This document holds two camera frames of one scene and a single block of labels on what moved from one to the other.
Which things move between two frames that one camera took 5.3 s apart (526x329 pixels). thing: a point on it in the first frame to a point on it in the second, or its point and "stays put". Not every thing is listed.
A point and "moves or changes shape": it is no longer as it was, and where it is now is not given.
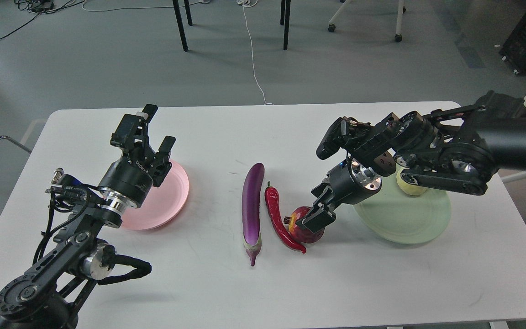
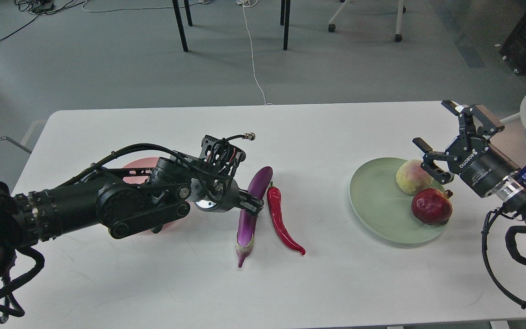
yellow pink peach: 409,188 stays put
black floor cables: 39,7 stays put
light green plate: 406,218 stays put
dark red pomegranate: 299,233 to 432,206
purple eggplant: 252,189 moves or changes shape
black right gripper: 350,182 to 481,165
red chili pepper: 272,198 stays put
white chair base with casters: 402,9 stays put
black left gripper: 133,175 to 221,194
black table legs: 286,25 stays put
